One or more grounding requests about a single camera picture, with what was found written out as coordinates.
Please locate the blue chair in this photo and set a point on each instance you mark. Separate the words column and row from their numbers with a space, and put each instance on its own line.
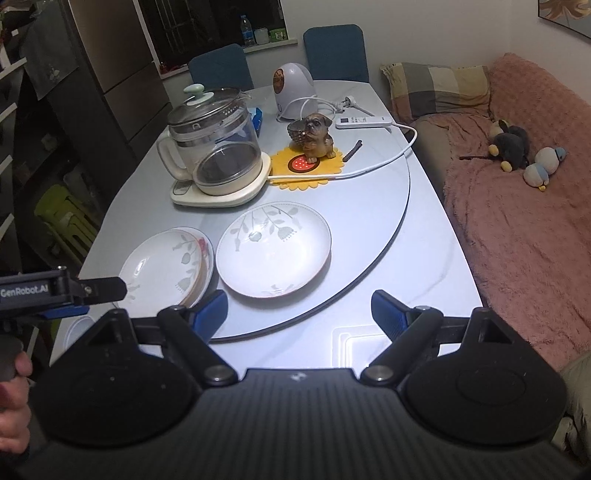
column 221, row 69
column 336, row 53

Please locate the black and yellow plush toy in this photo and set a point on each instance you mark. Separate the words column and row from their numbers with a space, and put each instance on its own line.
column 510, row 145

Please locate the white plate with red print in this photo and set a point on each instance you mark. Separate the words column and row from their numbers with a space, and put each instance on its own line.
column 208, row 261

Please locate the clear water bottle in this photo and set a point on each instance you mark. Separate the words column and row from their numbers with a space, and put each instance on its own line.
column 247, row 32

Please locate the large white floral plate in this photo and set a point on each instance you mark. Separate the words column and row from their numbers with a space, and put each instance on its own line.
column 272, row 251

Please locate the white cup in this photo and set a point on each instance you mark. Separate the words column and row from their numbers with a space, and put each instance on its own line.
column 261, row 36

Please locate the plaid pillow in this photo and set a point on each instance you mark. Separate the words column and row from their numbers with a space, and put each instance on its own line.
column 434, row 90

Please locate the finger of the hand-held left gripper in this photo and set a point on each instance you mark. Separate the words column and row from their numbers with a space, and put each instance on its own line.
column 104, row 288
column 62, row 312

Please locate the white remote control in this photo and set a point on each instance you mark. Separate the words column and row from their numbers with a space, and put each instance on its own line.
column 364, row 122

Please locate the grey round turntable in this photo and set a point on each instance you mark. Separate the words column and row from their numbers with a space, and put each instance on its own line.
column 360, row 207

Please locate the white round humidifier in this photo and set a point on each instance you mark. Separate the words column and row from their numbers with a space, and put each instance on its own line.
column 295, row 83

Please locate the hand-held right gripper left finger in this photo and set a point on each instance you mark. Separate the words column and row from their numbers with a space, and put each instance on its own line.
column 213, row 314

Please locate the white and blue plush toy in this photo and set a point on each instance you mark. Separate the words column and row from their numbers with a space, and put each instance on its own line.
column 542, row 166

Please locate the thin dark stick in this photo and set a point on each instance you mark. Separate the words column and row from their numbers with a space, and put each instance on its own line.
column 473, row 157

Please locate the brown dog figurine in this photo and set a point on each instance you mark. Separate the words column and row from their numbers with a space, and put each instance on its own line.
column 316, row 136

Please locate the person's olive clothing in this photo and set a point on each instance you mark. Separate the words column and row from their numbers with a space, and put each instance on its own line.
column 577, row 397

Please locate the stack of green plastic stools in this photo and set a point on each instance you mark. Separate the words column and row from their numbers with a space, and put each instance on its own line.
column 64, row 217

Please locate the grey hanging towel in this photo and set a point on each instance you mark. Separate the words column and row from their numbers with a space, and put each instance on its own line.
column 48, row 50

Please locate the person's left hand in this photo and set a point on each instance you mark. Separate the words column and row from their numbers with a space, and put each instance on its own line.
column 14, row 410

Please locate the yellow sunflower mat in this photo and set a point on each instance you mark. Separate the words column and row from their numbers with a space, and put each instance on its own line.
column 286, row 177

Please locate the blue packet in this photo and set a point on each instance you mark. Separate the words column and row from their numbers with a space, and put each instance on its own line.
column 256, row 121

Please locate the glass electric kettle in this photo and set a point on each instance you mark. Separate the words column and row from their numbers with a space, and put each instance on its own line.
column 217, row 147

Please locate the pink blanket sofa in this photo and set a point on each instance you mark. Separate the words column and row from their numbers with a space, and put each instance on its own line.
column 521, row 240

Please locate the wall picture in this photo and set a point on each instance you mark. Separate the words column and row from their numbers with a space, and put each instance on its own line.
column 565, row 11

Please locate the green box on windowsill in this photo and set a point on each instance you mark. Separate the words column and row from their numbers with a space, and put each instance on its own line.
column 277, row 34

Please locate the grey refrigerator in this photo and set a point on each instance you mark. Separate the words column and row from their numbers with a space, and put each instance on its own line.
column 115, row 78

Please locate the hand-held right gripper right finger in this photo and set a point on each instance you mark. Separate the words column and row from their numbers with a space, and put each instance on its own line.
column 387, row 314

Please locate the dark brown stick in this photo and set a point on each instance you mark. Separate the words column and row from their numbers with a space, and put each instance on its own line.
column 352, row 150

